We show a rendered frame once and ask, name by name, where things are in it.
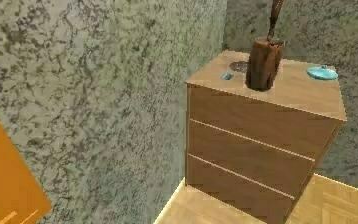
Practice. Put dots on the dark grey round disc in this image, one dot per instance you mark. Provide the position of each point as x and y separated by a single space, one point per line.
239 66

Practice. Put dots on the turquoise round dish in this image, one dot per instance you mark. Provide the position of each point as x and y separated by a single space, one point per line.
321 73

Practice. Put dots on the light wooden chest of drawers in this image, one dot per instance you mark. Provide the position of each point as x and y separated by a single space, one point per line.
247 133

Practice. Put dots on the brown plant pot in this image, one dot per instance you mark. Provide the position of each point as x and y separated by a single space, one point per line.
263 65

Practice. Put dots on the brown plant stem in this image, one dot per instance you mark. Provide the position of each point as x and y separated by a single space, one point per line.
274 16

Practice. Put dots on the orange wooden door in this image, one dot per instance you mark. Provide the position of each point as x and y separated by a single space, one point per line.
7 180

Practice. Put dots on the small blue box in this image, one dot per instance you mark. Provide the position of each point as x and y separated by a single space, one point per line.
227 76

